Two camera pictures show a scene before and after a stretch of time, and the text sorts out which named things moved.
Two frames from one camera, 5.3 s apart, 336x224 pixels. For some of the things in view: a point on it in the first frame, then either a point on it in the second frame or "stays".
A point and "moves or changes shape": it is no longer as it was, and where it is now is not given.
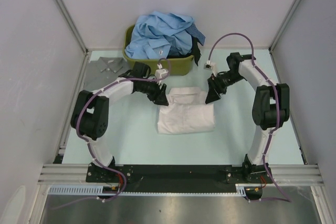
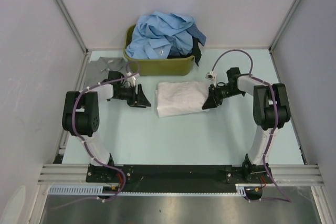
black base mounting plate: x=178 y=178 stays
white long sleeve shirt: x=187 y=112 moves or changes shape
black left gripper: x=158 y=96 -> x=138 y=100
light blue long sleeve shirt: x=154 y=34 stays
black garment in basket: x=195 y=51 stays
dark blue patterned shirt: x=195 y=32 stays
